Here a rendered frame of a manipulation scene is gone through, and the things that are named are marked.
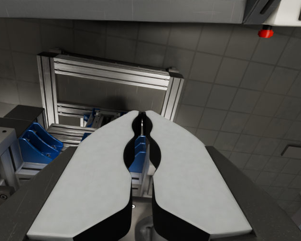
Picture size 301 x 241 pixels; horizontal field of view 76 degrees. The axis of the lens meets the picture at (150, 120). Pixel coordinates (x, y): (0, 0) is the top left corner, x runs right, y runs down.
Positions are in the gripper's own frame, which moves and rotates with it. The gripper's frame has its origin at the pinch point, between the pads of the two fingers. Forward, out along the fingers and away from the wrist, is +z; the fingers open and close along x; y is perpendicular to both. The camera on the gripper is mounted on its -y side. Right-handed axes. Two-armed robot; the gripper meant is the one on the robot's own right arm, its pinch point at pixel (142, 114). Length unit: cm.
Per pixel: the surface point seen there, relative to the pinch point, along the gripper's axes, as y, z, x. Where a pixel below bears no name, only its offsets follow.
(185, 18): -3.8, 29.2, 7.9
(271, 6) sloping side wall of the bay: -6.1, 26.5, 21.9
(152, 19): -3.6, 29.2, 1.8
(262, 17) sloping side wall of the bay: -4.4, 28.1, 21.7
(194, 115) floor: 71, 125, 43
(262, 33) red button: 0, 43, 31
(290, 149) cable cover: 105, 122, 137
